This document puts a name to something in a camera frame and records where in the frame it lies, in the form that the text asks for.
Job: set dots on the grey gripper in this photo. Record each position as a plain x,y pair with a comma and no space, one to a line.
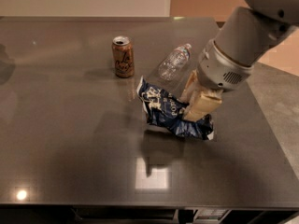
220,68

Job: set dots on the blue potato chip bag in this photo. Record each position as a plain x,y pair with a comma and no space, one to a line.
165,110

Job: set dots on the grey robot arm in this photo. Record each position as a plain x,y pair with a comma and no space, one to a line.
254,29

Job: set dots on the clear plastic water bottle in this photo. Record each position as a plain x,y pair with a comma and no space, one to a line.
174,62

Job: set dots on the brown soda can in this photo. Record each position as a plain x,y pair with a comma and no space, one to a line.
123,55

